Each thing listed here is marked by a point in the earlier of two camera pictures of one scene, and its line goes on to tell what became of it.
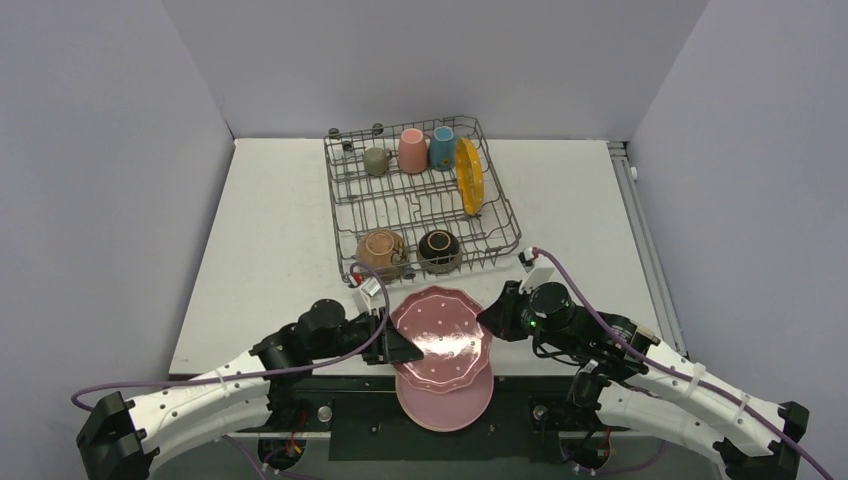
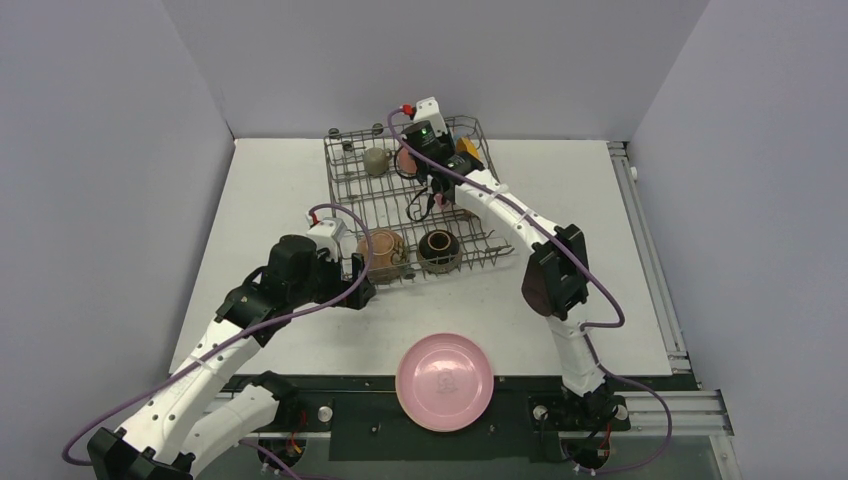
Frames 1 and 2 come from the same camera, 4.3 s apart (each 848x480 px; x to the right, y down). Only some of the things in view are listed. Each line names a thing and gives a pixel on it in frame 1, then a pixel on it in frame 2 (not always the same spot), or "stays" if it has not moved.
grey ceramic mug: x=376 y=160 stays
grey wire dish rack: x=417 y=199 stays
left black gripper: x=394 y=348 to x=339 y=286
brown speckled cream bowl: x=384 y=251 stays
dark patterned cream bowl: x=439 y=251 stays
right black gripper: x=507 y=310 to x=438 y=187
